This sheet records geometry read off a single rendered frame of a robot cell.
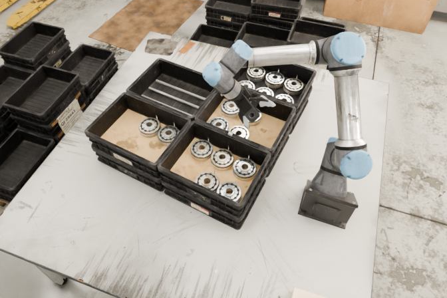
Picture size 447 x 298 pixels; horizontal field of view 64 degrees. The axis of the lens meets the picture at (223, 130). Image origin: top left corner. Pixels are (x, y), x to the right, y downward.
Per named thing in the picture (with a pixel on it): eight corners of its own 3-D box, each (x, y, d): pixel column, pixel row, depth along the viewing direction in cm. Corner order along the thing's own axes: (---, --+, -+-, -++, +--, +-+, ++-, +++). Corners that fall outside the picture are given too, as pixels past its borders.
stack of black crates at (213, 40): (243, 54, 321) (244, 32, 303) (232, 75, 303) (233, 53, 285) (201, 44, 329) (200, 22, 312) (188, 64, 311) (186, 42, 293)
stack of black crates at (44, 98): (64, 109, 278) (42, 63, 243) (98, 118, 271) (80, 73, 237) (30, 148, 254) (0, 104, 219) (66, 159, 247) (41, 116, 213)
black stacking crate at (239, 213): (269, 167, 163) (271, 153, 155) (240, 221, 147) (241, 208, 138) (194, 136, 175) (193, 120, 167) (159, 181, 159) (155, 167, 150)
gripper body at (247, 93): (252, 93, 148) (236, 78, 140) (261, 105, 142) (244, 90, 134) (239, 105, 150) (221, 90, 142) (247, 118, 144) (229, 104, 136)
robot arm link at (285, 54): (340, 36, 148) (222, 45, 147) (350, 34, 137) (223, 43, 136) (341, 65, 150) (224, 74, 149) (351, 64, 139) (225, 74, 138)
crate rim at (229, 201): (271, 155, 156) (272, 151, 154) (241, 211, 139) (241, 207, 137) (193, 122, 168) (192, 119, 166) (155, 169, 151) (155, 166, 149)
